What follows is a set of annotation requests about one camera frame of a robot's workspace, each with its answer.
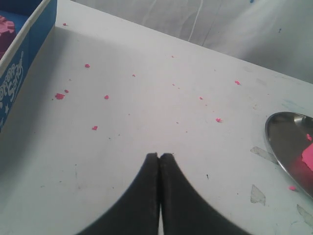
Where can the round stainless steel plate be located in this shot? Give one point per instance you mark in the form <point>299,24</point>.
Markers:
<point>288,134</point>

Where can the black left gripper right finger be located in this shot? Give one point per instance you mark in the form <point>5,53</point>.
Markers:
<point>184,211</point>

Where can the pink clay piece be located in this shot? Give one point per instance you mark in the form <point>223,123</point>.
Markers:
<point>307,156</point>

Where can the blue cardboard sand box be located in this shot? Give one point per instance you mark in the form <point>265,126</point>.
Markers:
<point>28,23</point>

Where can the white backdrop curtain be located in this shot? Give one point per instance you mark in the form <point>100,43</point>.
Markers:
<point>274,34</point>

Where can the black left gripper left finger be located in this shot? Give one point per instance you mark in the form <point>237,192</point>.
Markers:
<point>136,212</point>

